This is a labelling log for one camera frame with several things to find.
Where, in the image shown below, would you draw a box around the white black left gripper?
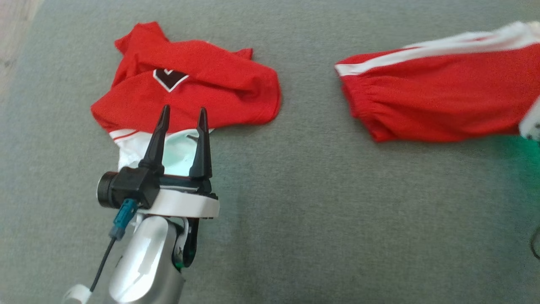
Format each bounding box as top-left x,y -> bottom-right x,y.
138,105 -> 221,219

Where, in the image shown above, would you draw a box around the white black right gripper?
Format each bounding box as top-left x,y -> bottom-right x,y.
519,96 -> 540,141

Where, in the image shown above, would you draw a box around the red jersey with white sleeves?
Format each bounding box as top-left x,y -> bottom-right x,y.
91,21 -> 282,170

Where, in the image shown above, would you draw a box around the red shorts with white stripes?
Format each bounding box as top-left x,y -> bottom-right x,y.
335,21 -> 540,143

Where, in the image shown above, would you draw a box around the grey fabric sofa seat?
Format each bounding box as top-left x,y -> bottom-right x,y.
0,0 -> 540,304

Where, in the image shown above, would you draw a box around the teal left cable connector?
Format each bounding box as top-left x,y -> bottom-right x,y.
109,198 -> 139,242

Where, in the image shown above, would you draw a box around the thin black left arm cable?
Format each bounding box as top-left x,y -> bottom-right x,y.
89,236 -> 117,293

